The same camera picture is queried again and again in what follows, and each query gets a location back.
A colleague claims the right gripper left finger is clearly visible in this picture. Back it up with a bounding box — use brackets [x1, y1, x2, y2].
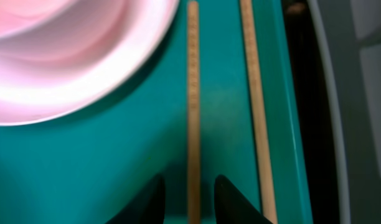
[106, 174, 166, 224]

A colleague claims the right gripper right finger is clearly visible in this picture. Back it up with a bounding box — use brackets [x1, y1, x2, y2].
[214, 175, 272, 224]

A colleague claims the wooden chopstick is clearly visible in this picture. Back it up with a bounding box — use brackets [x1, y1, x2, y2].
[187, 1, 201, 224]
[239, 0, 278, 223]

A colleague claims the teal plastic tray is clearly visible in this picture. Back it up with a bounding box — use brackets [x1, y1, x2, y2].
[0, 1, 313, 223]

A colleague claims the pink plate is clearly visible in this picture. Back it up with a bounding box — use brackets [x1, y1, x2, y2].
[0, 0, 179, 126]

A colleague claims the grey plastic dish rack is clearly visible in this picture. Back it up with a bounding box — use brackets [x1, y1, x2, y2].
[309, 0, 381, 223]

